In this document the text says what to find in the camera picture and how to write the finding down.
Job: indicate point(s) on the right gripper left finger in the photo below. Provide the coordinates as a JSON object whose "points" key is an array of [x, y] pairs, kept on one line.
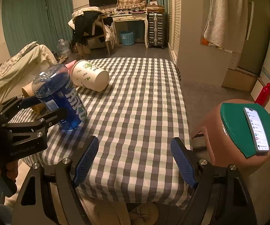
{"points": [[34, 204]]}

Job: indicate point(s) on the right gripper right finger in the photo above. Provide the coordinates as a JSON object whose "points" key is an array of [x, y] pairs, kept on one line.
{"points": [[234, 204]]}

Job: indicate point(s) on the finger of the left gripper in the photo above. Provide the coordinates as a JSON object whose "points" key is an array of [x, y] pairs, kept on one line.
{"points": [[49, 119], [11, 107]]}

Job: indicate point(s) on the blue plastic bottle cup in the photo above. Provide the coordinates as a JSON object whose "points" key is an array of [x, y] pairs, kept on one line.
{"points": [[55, 89]]}

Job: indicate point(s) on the brown kraft paper cup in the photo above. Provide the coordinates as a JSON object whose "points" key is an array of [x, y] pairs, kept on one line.
{"points": [[35, 103]]}

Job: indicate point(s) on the white leaf-print paper cup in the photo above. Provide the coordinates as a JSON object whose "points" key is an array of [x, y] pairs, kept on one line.
{"points": [[88, 75]]}

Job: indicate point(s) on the beige bedding pile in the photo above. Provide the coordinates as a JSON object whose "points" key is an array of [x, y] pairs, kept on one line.
{"points": [[22, 68]]}

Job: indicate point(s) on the brown round stool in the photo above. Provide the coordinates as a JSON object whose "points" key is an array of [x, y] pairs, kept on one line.
{"points": [[221, 149]]}

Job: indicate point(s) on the clear water jug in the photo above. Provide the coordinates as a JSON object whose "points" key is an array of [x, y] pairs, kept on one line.
{"points": [[63, 47]]}

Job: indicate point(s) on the smartphone with lit screen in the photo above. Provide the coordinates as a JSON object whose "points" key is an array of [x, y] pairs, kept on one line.
{"points": [[257, 130]]}

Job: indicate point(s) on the checkered tablecloth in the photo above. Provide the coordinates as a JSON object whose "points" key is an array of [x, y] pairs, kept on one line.
{"points": [[134, 118]]}

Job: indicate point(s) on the green cushion pad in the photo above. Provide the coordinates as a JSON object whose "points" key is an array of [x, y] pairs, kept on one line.
{"points": [[236, 124]]}

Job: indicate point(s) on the teal curtain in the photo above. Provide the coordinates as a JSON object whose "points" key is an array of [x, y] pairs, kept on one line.
{"points": [[44, 21]]}

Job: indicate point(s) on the wooden chair with clothes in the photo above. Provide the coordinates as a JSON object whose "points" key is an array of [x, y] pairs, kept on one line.
{"points": [[91, 23]]}

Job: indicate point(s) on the teal laundry basket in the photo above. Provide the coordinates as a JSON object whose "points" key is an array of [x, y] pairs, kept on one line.
{"points": [[127, 38]]}

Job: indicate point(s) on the red bottle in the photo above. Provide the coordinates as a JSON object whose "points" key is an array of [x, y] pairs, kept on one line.
{"points": [[263, 96]]}

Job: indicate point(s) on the cardboard box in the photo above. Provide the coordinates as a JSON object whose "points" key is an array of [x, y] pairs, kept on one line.
{"points": [[239, 80]]}

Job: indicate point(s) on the white desk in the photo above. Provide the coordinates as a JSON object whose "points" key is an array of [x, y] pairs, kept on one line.
{"points": [[132, 20]]}

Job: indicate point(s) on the dark ribbed suitcase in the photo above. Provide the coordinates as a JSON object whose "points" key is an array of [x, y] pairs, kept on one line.
{"points": [[157, 30]]}

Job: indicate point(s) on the white hanging towel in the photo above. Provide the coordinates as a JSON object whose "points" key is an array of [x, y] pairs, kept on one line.
{"points": [[226, 25]]}

